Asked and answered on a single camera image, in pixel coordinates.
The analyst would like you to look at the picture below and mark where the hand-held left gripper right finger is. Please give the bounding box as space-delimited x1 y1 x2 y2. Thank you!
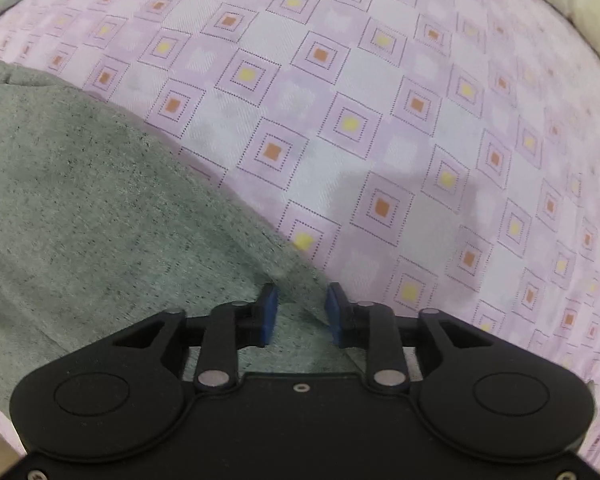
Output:
326 282 496 395

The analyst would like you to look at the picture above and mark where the green-grey towel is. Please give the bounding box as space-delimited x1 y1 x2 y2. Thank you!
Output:
0 60 368 411

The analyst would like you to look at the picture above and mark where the purple checked bed sheet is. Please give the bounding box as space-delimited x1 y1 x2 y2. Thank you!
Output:
0 0 600 480

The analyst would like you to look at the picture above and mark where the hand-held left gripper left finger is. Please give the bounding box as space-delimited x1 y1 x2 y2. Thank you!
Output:
111 282 280 395

